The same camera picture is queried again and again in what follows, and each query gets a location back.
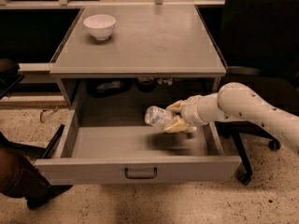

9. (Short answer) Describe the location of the dark cup inside cabinet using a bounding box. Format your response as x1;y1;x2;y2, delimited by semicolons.
137;77;156;92

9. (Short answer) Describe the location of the white ceramic bowl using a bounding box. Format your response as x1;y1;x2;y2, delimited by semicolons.
83;14;116;40

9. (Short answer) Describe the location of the clear plastic water bottle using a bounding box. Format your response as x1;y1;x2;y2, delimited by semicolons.
144;105;198;133

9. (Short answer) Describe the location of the black office chair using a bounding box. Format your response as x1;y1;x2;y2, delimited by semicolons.
214;0;299;186

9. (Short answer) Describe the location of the black bag inside cabinet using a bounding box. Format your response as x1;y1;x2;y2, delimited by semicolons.
87;78;132;98

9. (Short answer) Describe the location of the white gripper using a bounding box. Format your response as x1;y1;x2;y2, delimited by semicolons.
164;95;207;133

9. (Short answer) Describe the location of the black drawer handle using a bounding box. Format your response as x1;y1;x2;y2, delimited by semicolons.
124;167;158;180

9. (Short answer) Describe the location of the grey metal cabinet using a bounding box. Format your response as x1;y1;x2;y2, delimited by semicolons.
49;4;227;107

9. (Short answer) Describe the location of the dark side table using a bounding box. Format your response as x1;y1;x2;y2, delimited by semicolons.
0;59;24;99

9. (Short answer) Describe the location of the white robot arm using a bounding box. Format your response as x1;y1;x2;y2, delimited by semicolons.
164;82;299;154

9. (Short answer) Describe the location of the open grey top drawer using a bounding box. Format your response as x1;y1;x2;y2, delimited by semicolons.
36;82;241;185

